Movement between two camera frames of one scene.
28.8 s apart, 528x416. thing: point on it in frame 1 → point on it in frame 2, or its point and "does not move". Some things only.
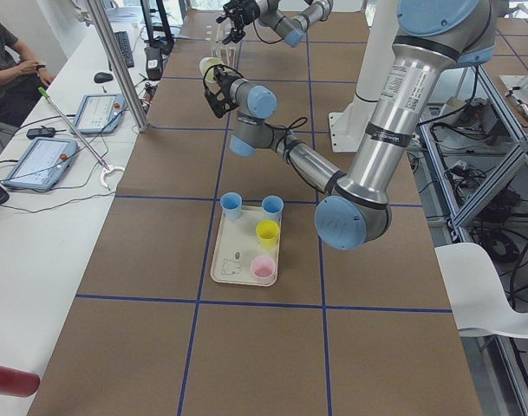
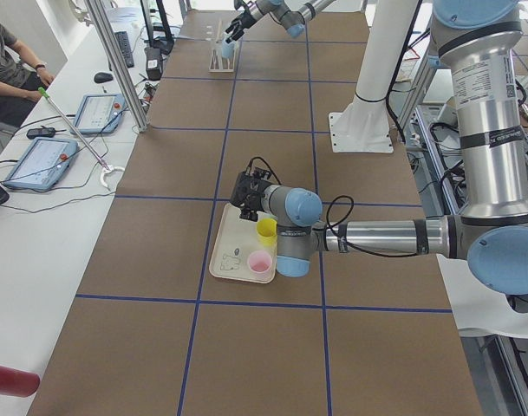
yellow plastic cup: x=268 y=232 does not move
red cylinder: x=9 y=380 does not move
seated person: x=12 y=82 does not move
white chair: x=479 y=300 does not move
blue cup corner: x=231 y=203 → x=228 y=48
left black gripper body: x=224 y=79 → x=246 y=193
